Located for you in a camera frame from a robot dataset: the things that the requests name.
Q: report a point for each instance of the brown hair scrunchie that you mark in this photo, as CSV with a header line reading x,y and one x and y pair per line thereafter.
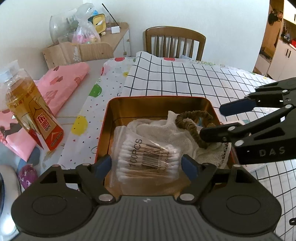
x,y
187,121

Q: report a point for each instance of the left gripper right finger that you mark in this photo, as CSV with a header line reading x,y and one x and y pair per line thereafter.
x,y
190,167

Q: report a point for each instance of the cardboard box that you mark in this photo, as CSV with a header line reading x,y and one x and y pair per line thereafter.
x,y
67,53

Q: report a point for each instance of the pink folded cloth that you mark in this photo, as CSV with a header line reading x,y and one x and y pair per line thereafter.
x,y
56,86

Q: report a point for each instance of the white cloth rag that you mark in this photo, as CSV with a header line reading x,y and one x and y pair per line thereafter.
x,y
166,132

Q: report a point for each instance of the cotton swab bag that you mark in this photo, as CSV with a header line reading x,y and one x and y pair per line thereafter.
x,y
137,159

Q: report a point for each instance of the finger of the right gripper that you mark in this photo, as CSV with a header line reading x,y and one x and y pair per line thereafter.
x,y
238,106
218,134

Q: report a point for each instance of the amber drink bottle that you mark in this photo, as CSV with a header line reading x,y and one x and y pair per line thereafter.
x,y
21,96

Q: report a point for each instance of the brown wooden chair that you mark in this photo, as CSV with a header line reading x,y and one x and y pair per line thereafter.
x,y
174,42

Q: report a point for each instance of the plastic bag of pink items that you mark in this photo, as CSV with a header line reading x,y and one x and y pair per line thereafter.
x,y
85,32

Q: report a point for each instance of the white wall cabinet unit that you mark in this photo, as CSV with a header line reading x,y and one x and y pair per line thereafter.
x,y
276,57

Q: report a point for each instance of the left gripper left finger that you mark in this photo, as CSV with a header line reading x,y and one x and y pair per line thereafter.
x,y
102,167

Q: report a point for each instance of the black white grid tablecloth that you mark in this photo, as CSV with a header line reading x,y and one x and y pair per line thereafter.
x,y
148,75

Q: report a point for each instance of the white side cabinet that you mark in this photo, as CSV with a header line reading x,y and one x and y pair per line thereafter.
x,y
119,42

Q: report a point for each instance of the clear glass bowl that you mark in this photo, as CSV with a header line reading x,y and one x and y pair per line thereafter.
x,y
62,24

